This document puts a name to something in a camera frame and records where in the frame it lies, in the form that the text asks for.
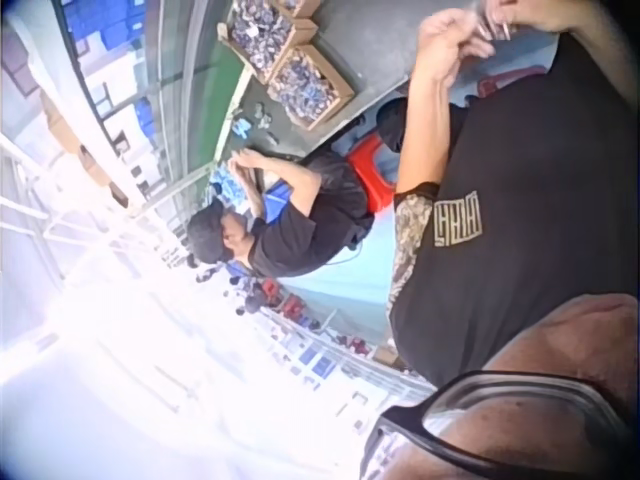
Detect person's left hand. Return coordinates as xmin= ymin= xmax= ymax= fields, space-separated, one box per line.
xmin=412 ymin=7 xmax=499 ymax=89

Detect person's right hand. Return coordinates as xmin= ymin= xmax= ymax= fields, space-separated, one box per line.
xmin=477 ymin=0 xmax=540 ymax=42

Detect clear plastic packet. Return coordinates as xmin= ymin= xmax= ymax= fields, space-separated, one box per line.
xmin=464 ymin=3 xmax=504 ymax=41

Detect person's legs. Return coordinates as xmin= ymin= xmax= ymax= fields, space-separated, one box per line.
xmin=375 ymin=96 xmax=417 ymax=154

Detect large cardboard box of packets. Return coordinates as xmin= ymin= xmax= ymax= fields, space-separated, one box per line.
xmin=266 ymin=43 xmax=357 ymax=132

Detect small grey white packets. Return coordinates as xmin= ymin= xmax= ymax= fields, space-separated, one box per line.
xmin=249 ymin=101 xmax=274 ymax=129

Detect blue plastic bin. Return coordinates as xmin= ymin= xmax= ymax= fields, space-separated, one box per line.
xmin=262 ymin=179 xmax=297 ymax=225

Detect green conveyor belt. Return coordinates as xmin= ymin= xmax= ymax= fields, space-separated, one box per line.
xmin=167 ymin=44 xmax=252 ymax=187

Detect pile of blue packets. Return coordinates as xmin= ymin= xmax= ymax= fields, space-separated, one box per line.
xmin=207 ymin=159 xmax=251 ymax=211

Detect small brown carton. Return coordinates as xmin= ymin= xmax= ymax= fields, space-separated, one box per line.
xmin=372 ymin=344 xmax=404 ymax=370

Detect rack of blue crates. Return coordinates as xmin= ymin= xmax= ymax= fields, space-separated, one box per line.
xmin=53 ymin=0 xmax=167 ymax=132

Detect row of brown cartons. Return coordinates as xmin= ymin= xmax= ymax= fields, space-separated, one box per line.
xmin=40 ymin=93 xmax=132 ymax=210

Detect white metal rack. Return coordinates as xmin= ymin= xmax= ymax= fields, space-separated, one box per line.
xmin=0 ymin=133 xmax=169 ymax=284

